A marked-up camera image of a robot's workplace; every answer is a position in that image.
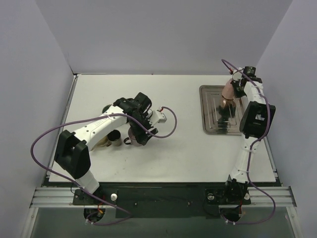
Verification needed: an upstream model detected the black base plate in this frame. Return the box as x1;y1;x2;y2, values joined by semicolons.
42;181;283;220

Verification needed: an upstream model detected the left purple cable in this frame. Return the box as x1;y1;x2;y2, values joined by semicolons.
30;107;178;226

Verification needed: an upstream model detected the small brown cup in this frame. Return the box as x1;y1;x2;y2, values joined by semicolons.
107;129;122;147

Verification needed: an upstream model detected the beige round mug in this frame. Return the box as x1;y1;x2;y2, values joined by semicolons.
90;137;111;151

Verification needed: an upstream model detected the aluminium rail frame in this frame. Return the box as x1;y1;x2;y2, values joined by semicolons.
29;73;297;209

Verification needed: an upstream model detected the purple mug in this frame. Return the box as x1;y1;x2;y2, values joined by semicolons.
123;129;143;147

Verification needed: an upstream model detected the pink faceted mug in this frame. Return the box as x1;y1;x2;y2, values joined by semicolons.
220;79;234;108

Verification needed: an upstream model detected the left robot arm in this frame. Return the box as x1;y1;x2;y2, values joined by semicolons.
54;92;158;204

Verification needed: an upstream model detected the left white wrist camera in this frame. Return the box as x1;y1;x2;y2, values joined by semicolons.
149;110;167;126

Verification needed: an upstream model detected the green speckled mug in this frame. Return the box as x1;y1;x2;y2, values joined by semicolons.
102;105;111;113

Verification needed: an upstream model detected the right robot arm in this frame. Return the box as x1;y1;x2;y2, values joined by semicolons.
221;66;276;203

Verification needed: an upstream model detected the purple cable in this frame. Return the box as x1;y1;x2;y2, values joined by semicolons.
30;107;178;226
221;59;277;225

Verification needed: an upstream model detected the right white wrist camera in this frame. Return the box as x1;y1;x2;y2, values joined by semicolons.
229;67;244;83

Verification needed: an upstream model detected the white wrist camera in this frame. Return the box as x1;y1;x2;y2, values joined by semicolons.
149;110;167;126
229;67;244;83

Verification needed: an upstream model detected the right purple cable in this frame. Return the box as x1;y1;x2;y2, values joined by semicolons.
221;59;277;225

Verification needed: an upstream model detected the metal tray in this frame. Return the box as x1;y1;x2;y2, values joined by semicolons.
199;85;245;135

